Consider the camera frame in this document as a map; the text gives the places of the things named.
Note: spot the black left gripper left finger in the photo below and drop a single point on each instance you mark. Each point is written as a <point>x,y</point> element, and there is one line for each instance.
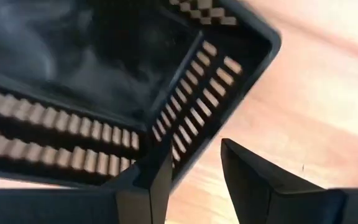
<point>148,193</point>

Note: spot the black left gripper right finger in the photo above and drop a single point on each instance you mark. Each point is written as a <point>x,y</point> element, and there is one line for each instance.
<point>259,199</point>

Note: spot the black slotted plastic basket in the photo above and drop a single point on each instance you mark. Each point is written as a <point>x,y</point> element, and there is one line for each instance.
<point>73,62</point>

